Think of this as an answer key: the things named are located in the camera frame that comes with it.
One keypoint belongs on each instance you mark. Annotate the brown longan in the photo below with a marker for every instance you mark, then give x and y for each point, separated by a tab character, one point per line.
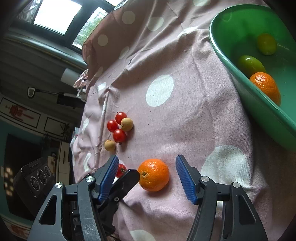
126	124
110	145

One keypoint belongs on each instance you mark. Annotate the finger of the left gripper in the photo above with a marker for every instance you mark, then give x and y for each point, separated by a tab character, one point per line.
119	190

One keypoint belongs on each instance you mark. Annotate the yellow green lime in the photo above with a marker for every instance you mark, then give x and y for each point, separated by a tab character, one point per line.
266	44

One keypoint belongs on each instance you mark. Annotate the black window frame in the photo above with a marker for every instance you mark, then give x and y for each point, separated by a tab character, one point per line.
65	22

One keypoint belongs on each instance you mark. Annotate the large orange mandarin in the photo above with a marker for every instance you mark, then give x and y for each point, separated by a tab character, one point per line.
154	175

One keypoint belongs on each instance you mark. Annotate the pink crumpled clothes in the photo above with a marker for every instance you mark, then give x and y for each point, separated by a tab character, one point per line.
81	84

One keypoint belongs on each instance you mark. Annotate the cherry tomato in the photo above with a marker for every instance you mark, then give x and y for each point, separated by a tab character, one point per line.
119	136
121	170
112	126
120	116

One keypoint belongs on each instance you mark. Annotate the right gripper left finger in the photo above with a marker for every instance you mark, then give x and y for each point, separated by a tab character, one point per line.
70	212

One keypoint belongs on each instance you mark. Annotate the green plastic bowl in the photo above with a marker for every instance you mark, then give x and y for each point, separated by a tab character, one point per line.
258	50

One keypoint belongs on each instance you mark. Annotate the pink polka dot cloth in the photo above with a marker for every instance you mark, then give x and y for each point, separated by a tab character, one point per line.
154	61

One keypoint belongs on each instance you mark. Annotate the green apple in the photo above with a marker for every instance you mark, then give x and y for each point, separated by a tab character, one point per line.
249	65

